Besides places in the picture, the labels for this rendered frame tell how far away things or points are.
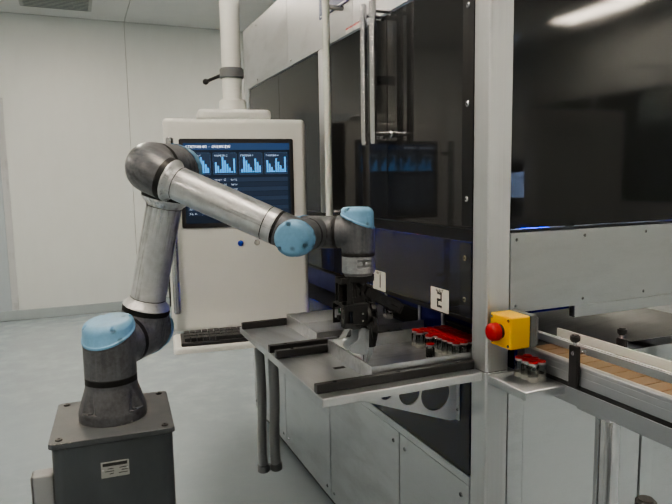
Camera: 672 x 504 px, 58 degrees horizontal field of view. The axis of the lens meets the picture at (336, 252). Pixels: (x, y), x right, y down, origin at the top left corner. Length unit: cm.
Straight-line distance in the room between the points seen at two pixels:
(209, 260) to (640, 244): 137
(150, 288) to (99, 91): 529
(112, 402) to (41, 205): 529
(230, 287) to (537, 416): 116
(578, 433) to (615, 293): 37
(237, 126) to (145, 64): 467
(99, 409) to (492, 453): 91
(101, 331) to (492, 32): 108
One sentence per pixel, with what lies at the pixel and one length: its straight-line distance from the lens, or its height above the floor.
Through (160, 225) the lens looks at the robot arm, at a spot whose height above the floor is 123.
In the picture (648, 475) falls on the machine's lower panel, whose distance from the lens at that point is 195.
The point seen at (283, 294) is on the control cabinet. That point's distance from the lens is 225.
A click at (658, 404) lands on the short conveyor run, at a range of 128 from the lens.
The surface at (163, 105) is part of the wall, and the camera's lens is 678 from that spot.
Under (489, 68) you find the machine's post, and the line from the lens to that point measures 142.
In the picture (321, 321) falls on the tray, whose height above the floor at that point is 88.
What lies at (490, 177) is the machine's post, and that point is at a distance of 140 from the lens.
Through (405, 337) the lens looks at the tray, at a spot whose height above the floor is 89.
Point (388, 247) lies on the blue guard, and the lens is 181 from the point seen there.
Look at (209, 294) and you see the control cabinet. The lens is 222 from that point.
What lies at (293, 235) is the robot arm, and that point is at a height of 122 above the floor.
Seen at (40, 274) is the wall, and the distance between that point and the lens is 675.
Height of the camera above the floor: 133
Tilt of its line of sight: 7 degrees down
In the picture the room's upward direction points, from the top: 1 degrees counter-clockwise
